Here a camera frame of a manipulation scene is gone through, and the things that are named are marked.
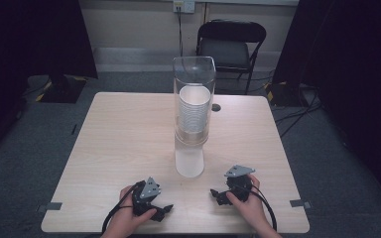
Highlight black folding chair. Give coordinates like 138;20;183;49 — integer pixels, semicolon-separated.
195;19;268;96

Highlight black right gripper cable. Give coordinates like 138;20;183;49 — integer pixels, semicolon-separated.
233;183;278;232

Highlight white wall socket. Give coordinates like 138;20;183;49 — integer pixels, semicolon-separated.
173;0;196;15

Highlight black floor cables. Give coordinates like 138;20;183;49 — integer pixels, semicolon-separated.
273;90;323;139

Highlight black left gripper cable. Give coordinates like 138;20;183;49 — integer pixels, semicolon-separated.
101;180;146;235

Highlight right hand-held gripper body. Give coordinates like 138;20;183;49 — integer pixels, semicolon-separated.
223;164;257;203

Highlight black curtain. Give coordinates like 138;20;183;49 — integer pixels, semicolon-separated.
0;0;99;167
272;0;381;214

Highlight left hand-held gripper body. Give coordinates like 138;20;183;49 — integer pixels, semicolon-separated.
131;177;163;218

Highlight person's right hand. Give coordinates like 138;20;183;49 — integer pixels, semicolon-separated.
225;174;268;234

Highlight person's left hand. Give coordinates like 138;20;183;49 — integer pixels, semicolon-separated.
109;184;159;238

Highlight grey tape strip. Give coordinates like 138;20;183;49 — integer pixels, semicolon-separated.
37;201;64;213
289;198;312;209

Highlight clear tall plastic cylinder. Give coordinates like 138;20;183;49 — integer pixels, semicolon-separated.
173;56;217;179

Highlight black stand base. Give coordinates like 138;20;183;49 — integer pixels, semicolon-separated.
35;73;88;104
265;80;314;107

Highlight stack of white paper cups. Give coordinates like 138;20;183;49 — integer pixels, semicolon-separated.
178;84;211;135

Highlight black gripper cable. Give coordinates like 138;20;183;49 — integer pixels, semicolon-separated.
101;180;146;235
233;183;278;232

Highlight black wall socket cable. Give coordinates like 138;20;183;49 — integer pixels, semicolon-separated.
177;5;185;58

